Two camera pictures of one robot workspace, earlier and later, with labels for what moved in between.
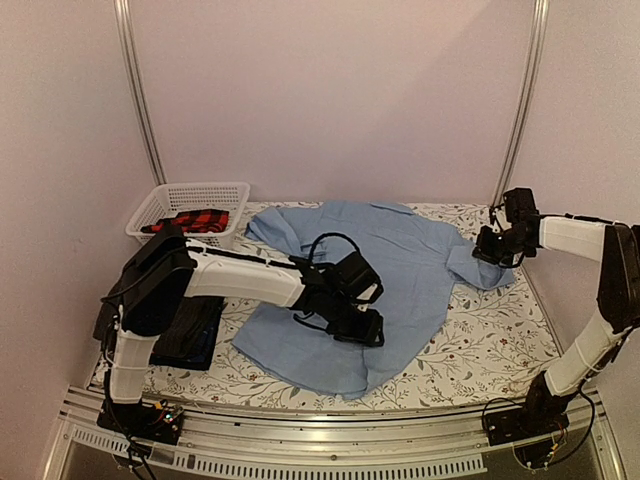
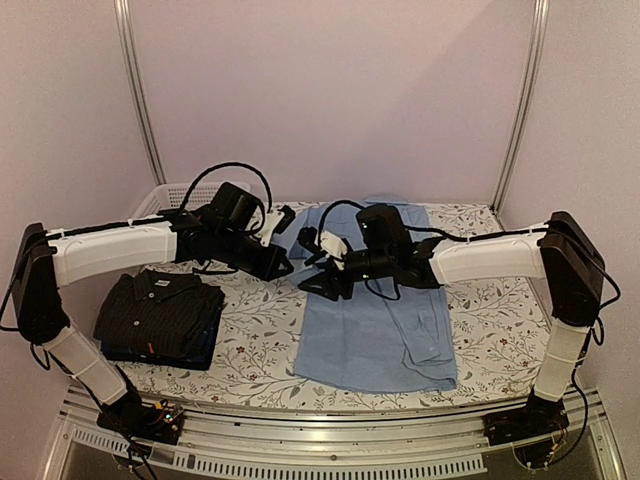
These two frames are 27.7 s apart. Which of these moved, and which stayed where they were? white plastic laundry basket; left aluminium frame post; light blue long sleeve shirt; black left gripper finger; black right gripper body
Moved: black left gripper finger; light blue long sleeve shirt; black right gripper body
Stayed: white plastic laundry basket; left aluminium frame post
